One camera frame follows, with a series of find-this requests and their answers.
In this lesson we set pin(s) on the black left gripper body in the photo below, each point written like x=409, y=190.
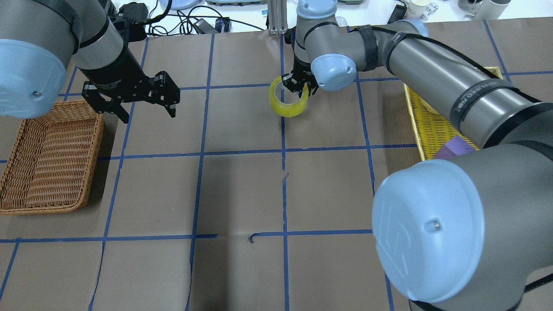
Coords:
x=113, y=79

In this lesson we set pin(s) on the yellow plastic basket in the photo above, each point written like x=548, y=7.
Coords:
x=430, y=128

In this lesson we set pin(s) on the purple cube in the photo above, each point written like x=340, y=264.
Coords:
x=454, y=147

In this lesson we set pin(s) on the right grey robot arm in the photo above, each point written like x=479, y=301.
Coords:
x=283, y=207

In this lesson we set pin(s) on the aluminium frame post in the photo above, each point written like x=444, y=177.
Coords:
x=277, y=17

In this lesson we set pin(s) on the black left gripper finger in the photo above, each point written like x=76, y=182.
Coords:
x=115, y=107
x=169, y=106

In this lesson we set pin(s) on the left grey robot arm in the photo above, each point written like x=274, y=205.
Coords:
x=38, y=39

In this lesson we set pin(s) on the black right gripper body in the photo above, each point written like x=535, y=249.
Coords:
x=301, y=74

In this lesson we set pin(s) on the brown wicker basket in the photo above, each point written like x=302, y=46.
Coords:
x=52, y=162

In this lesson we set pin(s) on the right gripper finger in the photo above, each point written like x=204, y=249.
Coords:
x=288, y=82
x=312, y=89

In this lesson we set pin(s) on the yellow tape roll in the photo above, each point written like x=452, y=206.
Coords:
x=286, y=103

